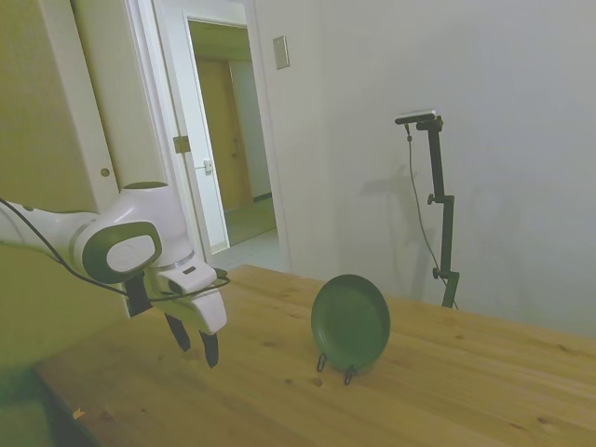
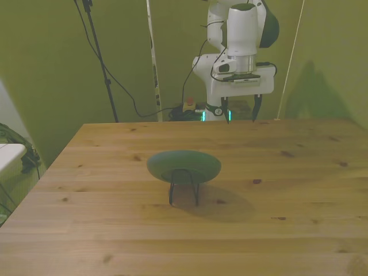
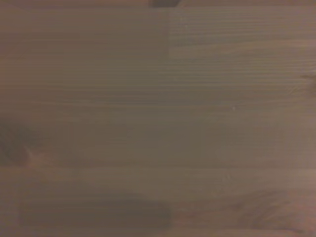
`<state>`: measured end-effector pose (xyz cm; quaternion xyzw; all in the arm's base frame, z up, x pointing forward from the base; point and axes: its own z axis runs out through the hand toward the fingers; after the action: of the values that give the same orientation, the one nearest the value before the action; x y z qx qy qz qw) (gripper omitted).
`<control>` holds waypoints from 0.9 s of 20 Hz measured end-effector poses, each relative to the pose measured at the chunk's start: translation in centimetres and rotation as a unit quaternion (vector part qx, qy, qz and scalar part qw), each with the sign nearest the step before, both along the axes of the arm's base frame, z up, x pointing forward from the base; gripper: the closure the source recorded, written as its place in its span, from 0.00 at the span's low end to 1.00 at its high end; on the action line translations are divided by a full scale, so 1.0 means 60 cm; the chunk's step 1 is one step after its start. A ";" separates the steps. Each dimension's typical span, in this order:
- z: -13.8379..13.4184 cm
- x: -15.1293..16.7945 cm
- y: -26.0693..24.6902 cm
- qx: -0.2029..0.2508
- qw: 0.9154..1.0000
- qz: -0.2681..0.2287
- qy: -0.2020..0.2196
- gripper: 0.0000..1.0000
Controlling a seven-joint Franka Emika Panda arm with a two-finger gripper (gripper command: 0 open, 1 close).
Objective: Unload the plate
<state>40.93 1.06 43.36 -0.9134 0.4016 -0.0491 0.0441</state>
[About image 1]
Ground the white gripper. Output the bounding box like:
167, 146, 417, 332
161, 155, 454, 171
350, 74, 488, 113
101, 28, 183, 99
159, 284, 229, 370

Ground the dark green round plate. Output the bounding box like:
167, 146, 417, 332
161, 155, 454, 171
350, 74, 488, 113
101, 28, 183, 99
310, 274, 392, 376

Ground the wooden hallway door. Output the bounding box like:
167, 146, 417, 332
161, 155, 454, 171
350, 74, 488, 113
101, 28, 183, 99
194, 55, 255, 211

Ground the white door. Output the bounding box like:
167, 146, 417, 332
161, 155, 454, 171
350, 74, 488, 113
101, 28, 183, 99
39, 0, 169, 220

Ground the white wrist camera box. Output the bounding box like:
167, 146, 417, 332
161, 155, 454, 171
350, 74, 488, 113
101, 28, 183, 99
156, 262, 219, 295

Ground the black wrist mount block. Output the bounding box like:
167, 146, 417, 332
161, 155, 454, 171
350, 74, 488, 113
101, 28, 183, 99
124, 275, 153, 319

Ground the black wire plate stand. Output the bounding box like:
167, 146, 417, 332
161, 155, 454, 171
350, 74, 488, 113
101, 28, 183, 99
316, 352, 358, 387

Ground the white door frame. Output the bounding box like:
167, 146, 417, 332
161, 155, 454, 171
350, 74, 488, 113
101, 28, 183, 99
126, 0, 293, 276

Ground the black jointed camera stand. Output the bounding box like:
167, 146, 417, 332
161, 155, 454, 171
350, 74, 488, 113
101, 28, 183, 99
414, 117, 463, 310

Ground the beige wall switch plate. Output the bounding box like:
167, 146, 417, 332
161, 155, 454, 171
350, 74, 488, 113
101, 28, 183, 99
272, 34, 291, 72

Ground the grey camera on stand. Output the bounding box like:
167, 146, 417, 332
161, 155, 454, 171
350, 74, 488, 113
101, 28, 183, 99
394, 108, 440, 127

